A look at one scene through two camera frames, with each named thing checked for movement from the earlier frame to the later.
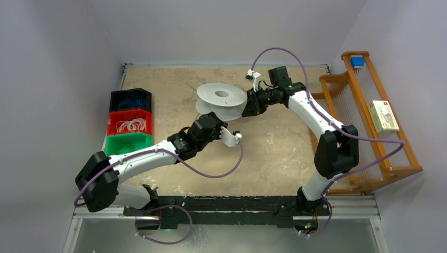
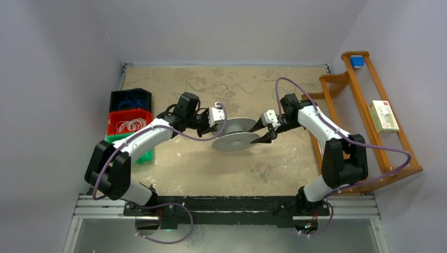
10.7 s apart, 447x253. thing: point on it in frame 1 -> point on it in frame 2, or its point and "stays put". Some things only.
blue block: [357, 61] stays put
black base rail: [223, 210] stays put
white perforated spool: [226, 100] -> [236, 136]
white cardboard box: [382, 116] stays put
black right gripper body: [250, 103] -> [273, 128]
